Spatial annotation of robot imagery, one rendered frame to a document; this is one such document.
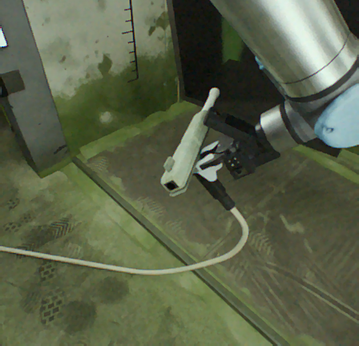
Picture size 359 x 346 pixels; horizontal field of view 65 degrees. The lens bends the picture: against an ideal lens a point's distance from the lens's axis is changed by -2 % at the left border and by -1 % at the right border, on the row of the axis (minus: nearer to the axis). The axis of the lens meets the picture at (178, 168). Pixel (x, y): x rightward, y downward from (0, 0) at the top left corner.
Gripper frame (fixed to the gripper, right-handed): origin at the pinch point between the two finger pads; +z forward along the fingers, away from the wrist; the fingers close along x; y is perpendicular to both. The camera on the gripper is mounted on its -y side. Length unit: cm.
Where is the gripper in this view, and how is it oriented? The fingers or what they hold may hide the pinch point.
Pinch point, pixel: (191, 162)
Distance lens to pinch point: 69.8
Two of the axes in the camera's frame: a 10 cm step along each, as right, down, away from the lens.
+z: -7.2, 3.6, 6.0
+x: 2.9, -6.2, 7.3
